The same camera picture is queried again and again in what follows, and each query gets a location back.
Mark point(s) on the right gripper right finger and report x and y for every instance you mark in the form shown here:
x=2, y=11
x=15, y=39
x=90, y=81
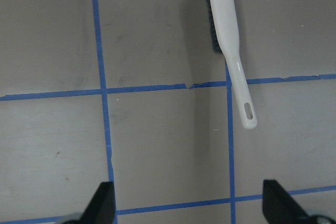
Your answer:
x=279, y=207

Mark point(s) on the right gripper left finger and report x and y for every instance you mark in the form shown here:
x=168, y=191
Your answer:
x=100, y=209

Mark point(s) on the white hand brush black bristles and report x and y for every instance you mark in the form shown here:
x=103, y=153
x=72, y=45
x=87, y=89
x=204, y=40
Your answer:
x=225, y=39

